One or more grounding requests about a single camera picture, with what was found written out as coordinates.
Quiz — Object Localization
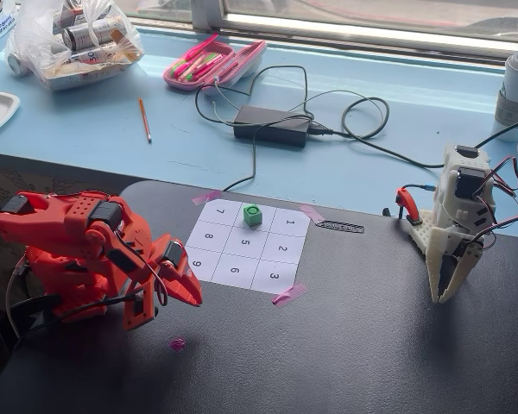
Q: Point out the dark servo wire loop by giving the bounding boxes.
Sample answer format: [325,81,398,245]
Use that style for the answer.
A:
[141,257,169,308]

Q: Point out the red and black servo wires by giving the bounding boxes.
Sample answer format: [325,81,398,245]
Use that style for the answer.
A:
[472,156,518,252]

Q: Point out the pink pen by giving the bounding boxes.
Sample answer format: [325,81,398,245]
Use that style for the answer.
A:
[185,33,220,62]

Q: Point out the numbered grid paper sheet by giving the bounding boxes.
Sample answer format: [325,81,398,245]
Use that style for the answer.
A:
[184,198,311,296]

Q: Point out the grey window frame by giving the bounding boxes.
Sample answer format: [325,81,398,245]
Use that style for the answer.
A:
[124,0,518,57]

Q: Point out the black cable of white arm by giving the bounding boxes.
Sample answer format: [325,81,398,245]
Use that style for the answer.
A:
[473,113,518,151]

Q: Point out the magenta marker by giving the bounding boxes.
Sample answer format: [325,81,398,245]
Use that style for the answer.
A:
[193,54,238,78]

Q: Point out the orange hook-shaped clip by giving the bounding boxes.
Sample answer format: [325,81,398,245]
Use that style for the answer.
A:
[395,185,422,227]

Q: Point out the thin white cable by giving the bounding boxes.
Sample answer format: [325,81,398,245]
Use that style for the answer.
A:
[212,76,245,127]

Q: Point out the clear plastic bag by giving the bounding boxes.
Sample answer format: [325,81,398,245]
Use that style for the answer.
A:
[4,0,147,92]

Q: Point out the white power cable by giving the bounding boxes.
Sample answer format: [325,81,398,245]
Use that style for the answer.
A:
[3,254,29,340]

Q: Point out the pink tape strip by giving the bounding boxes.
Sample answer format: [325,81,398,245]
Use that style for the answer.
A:
[298,204,325,226]
[191,190,223,206]
[271,281,309,308]

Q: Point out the printed drink can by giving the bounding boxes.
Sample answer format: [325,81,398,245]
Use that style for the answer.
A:
[61,16,127,53]
[51,0,90,35]
[6,51,33,78]

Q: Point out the dark floral patterned fabric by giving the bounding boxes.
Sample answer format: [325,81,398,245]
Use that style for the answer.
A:
[0,165,127,216]

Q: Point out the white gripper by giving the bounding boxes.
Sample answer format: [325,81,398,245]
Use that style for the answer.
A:
[407,209,488,305]

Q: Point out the black power adapter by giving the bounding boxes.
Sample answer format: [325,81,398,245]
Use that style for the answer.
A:
[233,104,313,149]

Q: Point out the black adapter output cord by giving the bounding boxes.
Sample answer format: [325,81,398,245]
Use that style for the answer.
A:
[195,64,316,193]

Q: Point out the paper coffee cup with sleeve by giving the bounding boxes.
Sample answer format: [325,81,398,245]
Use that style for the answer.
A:
[491,50,518,144]

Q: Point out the green cube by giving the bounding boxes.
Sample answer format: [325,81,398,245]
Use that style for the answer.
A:
[243,203,263,227]

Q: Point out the black mains cord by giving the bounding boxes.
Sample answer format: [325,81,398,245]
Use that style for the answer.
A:
[306,89,446,170]

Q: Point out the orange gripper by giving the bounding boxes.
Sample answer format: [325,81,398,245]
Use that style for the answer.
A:
[153,235,204,308]

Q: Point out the peach coloured pencil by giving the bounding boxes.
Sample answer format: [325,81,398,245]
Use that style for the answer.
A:
[178,53,224,82]

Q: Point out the white printed food tray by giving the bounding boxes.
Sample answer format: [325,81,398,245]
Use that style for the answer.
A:
[36,55,146,92]

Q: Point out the wrist camera on orange mount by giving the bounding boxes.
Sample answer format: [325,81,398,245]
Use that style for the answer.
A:
[123,279,158,332]

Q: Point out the orange pencil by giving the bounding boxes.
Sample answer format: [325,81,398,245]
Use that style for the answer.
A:
[138,97,153,144]

